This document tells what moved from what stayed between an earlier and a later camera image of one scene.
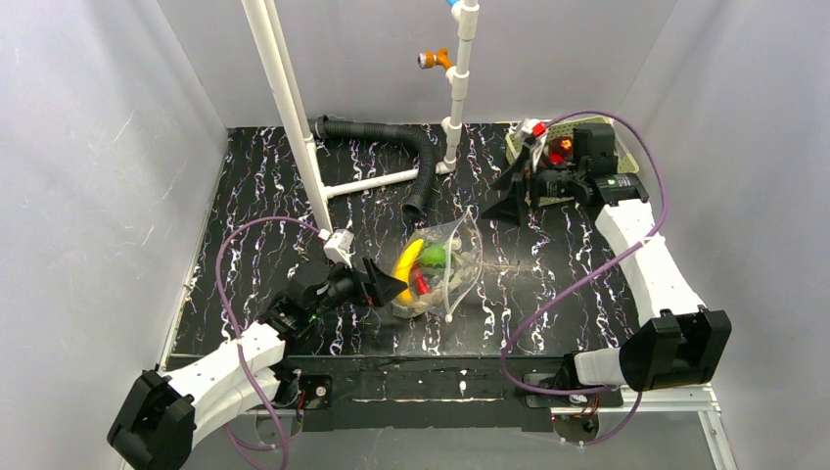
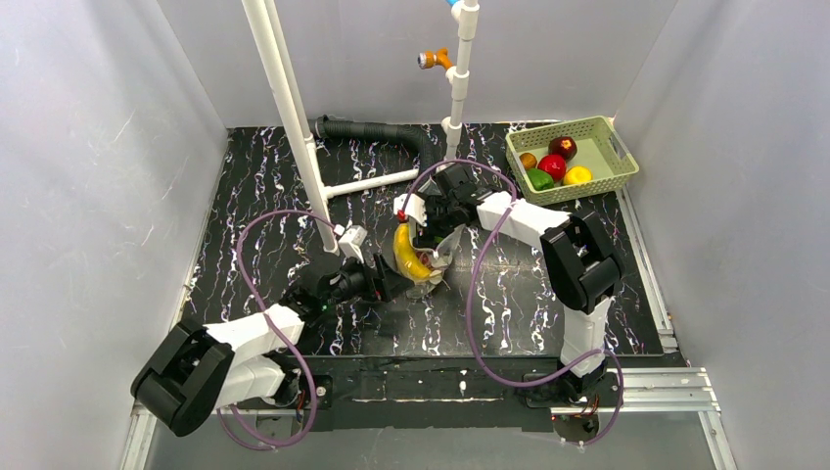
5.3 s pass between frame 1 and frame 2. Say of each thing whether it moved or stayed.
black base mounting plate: stayed
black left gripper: stayed
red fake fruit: stayed
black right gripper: moved
